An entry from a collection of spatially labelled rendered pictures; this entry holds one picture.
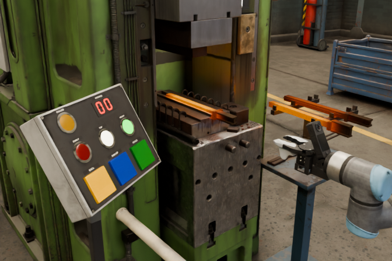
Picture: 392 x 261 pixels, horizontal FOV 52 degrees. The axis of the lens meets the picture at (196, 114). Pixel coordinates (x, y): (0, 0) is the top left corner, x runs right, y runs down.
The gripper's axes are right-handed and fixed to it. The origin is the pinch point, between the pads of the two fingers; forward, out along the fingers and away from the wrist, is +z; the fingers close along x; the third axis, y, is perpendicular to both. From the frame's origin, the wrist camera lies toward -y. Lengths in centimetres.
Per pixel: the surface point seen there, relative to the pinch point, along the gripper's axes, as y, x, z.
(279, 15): 38, 636, 523
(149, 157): 0.4, -42.1, 16.6
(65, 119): -17, -66, 17
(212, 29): -33.0, -2.7, 32.9
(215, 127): 6.2, -0.1, 33.0
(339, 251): 100, 85, 18
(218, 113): -0.8, -1.4, 30.0
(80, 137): -12, -63, 16
